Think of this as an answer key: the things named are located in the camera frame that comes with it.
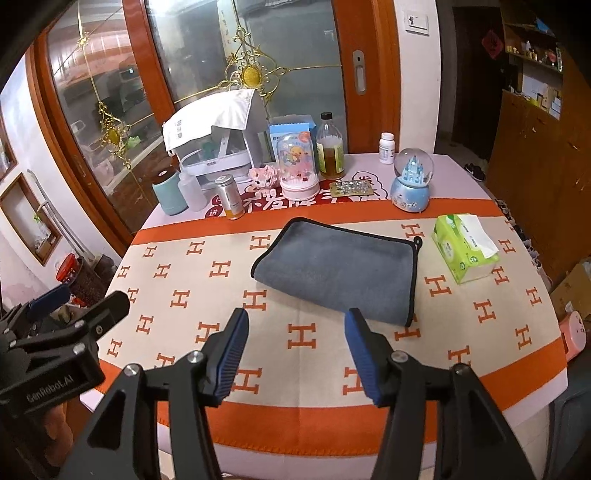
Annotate white countertop appliance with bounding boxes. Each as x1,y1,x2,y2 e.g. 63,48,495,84
178,90,270,188

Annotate white pill bottle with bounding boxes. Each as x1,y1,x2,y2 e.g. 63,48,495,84
379,132,397,165

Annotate red wall decoration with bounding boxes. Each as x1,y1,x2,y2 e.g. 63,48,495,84
481,31,504,60

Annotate wooden framed picture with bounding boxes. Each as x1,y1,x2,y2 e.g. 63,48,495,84
0,173,64,267

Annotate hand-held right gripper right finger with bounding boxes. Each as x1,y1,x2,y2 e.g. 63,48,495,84
344,307,539,480

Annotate green tissue pack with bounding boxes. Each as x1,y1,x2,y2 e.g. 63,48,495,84
431,213,501,285

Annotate white light switch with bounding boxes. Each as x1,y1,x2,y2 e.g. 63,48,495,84
404,10,430,36

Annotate cluttered wall shelf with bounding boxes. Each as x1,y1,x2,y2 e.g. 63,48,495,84
501,0,565,112

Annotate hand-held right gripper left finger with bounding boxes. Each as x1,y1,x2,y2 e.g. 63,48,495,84
76,307,250,480

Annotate red lid jar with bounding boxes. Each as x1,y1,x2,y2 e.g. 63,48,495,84
55,253,99,308

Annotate grey towel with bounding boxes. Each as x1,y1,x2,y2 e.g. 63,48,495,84
250,217,424,328

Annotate blue castle snow globe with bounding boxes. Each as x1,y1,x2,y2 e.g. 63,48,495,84
390,148,435,214

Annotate silver can with orange label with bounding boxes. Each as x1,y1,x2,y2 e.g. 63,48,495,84
214,175,245,220

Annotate light blue carton box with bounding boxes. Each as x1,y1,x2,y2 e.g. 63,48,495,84
269,114,318,174

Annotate white paper bag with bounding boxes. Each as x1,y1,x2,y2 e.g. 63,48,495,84
163,89,256,158

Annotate silver blister pack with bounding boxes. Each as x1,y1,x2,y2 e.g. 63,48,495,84
329,180,376,199

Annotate wooden cabinet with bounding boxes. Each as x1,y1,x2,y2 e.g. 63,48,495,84
487,44,591,289

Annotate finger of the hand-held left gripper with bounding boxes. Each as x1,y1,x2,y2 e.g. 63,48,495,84
9,291,131,357
0,282,71,334

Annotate pink block toy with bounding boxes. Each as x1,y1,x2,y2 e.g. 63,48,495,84
248,165,281,188

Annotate white squeeze bottle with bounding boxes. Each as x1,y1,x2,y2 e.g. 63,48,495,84
178,171,207,213

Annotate wooden glass sliding door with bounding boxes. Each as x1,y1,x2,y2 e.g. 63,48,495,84
28,0,400,259

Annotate cardboard box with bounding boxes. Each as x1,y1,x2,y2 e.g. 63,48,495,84
549,257,591,320

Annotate teal cylinder humidifier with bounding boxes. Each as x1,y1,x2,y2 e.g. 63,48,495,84
152,167,189,216

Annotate brown liquid glass bottle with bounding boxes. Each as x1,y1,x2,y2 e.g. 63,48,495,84
315,112,346,181

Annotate gold door ornament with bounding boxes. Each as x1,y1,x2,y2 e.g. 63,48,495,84
95,102,133,169
225,25,290,100

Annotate orange patterned blanket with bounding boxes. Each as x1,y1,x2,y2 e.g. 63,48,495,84
90,198,568,459

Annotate pink dome music box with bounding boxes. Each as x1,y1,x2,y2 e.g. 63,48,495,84
276,131,320,200

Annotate silver door handle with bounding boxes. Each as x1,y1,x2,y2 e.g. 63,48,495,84
352,50,368,95

